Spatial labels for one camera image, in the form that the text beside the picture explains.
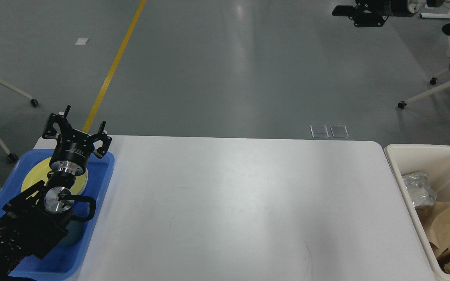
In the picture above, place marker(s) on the pale green plate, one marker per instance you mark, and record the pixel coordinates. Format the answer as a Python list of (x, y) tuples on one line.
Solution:
[(84, 178)]

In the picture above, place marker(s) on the white plastic bin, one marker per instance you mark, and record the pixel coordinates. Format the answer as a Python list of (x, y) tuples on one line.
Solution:
[(435, 161)]

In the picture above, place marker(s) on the yellow plastic plate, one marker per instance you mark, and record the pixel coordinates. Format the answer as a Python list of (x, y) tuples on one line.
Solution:
[(40, 172)]

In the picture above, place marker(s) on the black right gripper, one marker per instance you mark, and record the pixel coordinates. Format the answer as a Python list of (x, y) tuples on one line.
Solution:
[(364, 16)]

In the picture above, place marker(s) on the clear floor plate right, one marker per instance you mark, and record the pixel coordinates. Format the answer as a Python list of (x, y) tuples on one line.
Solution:
[(339, 131)]

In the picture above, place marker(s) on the brown paper bag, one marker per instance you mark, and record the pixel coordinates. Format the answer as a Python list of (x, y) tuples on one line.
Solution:
[(436, 225)]

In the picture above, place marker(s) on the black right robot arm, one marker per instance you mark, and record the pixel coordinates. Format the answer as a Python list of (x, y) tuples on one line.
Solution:
[(428, 3)]

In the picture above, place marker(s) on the blue plastic tray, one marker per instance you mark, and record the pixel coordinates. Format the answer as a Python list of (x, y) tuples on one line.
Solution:
[(62, 263)]

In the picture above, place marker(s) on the clear floor plate left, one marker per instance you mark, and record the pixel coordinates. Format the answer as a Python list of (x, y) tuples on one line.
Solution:
[(319, 131)]

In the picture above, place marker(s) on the clear floor plate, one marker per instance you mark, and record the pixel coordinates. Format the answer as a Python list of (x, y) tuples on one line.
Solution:
[(339, 131), (319, 131)]

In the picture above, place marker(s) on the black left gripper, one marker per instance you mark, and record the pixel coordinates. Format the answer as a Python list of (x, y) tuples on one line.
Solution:
[(72, 152)]

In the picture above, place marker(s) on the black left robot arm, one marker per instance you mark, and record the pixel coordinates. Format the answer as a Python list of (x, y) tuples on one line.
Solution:
[(36, 220)]

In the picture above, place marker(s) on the silver foil bag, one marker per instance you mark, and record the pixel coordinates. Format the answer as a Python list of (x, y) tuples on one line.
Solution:
[(419, 190)]

